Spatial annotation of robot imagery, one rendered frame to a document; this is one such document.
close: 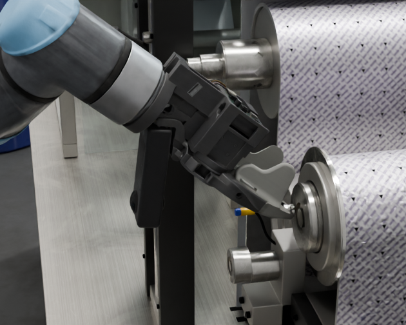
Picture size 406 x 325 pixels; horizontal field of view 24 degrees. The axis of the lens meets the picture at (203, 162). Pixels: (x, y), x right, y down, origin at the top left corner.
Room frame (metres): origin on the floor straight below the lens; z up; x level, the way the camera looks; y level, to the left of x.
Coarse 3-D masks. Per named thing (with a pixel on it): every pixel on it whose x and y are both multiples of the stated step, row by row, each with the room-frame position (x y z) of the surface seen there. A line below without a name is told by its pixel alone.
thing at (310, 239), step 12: (300, 192) 0.87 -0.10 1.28; (312, 192) 0.86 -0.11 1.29; (300, 204) 0.88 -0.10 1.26; (312, 204) 0.85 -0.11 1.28; (300, 216) 0.87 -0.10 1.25; (312, 216) 0.84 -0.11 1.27; (300, 228) 0.88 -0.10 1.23; (312, 228) 0.84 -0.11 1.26; (300, 240) 0.87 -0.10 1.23; (312, 240) 0.84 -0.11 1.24
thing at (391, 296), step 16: (352, 288) 0.82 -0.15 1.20; (368, 288) 0.82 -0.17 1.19; (384, 288) 0.82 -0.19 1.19; (400, 288) 0.83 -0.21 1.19; (336, 304) 0.82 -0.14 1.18; (352, 304) 0.82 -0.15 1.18; (368, 304) 0.82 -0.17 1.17; (384, 304) 0.82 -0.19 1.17; (400, 304) 0.83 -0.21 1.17; (336, 320) 0.81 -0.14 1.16; (352, 320) 0.82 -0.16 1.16; (368, 320) 0.82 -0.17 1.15; (384, 320) 0.82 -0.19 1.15; (400, 320) 0.83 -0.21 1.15
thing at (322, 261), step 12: (312, 168) 0.88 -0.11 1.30; (300, 180) 0.92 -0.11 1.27; (312, 180) 0.88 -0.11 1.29; (324, 180) 0.85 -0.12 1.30; (324, 192) 0.84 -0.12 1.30; (324, 204) 0.84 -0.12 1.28; (324, 216) 0.84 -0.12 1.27; (324, 228) 0.83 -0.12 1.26; (324, 240) 0.83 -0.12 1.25; (312, 252) 0.87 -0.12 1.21; (324, 252) 0.83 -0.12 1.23; (312, 264) 0.86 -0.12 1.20; (324, 264) 0.83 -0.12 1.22
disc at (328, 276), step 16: (304, 160) 0.93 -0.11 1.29; (320, 160) 0.88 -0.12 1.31; (336, 176) 0.84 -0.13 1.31; (336, 192) 0.83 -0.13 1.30; (336, 208) 0.82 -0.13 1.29; (336, 224) 0.82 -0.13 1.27; (336, 240) 0.82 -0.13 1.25; (336, 256) 0.81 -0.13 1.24; (320, 272) 0.86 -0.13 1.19; (336, 272) 0.81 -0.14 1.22
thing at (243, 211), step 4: (236, 208) 0.92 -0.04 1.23; (240, 208) 0.92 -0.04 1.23; (244, 208) 0.92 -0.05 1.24; (236, 212) 0.92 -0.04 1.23; (240, 212) 0.92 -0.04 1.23; (244, 212) 0.92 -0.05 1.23; (248, 212) 0.92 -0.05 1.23; (252, 212) 0.92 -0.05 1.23; (260, 216) 0.92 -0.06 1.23; (260, 220) 0.92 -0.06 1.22; (264, 228) 0.91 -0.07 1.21; (264, 232) 0.91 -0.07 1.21; (268, 236) 0.91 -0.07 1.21; (272, 240) 0.91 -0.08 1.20
